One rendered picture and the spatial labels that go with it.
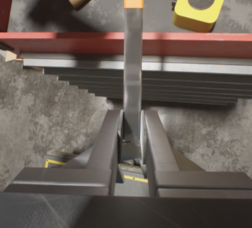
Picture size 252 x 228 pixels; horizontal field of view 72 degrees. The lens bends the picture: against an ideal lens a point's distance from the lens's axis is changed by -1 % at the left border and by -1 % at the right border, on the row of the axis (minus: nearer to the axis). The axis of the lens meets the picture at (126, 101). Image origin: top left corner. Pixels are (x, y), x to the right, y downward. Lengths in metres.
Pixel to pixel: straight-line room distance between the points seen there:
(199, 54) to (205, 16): 0.07
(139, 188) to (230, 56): 0.75
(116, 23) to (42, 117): 1.20
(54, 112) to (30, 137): 0.26
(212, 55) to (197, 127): 0.91
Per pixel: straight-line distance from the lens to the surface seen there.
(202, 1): 0.36
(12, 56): 1.44
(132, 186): 0.97
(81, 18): 0.41
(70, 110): 1.37
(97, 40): 0.34
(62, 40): 0.37
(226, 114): 1.32
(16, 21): 0.49
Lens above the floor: 1.23
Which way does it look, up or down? 79 degrees down
